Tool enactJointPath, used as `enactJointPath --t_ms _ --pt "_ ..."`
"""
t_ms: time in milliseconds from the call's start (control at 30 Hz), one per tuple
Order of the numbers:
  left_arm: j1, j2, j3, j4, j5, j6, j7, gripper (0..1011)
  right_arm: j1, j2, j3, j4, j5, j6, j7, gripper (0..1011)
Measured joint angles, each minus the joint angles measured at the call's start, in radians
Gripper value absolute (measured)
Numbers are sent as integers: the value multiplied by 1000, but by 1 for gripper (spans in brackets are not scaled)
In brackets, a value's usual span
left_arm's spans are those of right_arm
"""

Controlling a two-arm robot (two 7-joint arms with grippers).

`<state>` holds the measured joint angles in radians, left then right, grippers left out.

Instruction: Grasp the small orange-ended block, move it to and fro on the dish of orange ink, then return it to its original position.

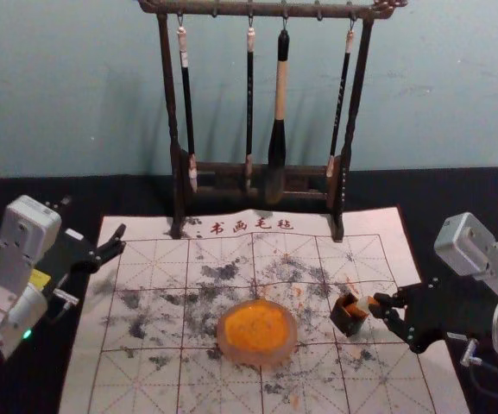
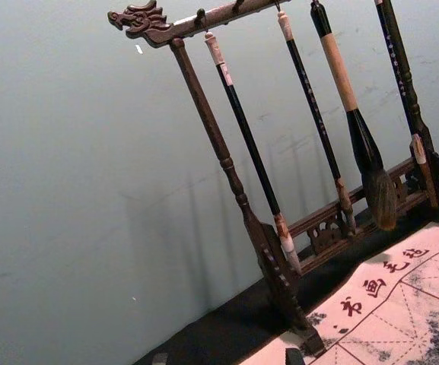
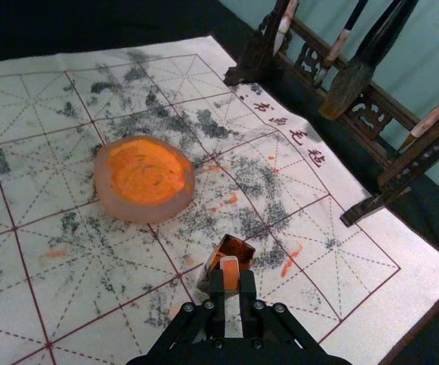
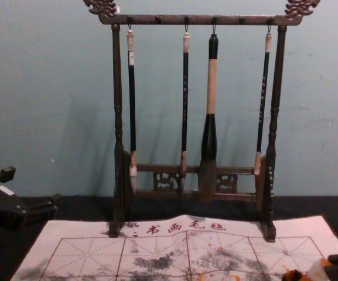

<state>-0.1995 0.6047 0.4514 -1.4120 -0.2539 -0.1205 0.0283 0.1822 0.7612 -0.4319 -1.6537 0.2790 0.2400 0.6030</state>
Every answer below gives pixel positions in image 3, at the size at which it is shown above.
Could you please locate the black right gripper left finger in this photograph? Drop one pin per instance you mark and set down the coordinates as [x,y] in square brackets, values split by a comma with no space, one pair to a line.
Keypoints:
[217,289]

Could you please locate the white gridded calligraphy felt mat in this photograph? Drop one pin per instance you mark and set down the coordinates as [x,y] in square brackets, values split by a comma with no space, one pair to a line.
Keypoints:
[70,235]

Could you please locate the large dark thick calligraphy brush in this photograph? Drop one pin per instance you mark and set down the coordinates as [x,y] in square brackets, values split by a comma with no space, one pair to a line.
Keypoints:
[348,87]

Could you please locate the round orange ink paste dish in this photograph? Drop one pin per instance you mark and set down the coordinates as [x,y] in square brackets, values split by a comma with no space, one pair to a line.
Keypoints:
[145,178]

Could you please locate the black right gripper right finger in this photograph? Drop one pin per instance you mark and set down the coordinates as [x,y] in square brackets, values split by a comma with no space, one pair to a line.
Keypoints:
[248,292]

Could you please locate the dark carved wooden brush rack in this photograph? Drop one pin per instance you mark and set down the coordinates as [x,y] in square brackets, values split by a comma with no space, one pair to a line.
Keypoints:
[371,110]

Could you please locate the brown stone seal stamp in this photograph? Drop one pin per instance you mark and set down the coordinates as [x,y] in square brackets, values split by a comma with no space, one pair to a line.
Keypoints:
[238,252]

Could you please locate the black table cloth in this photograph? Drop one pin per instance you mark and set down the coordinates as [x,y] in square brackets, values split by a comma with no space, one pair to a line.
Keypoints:
[90,23]

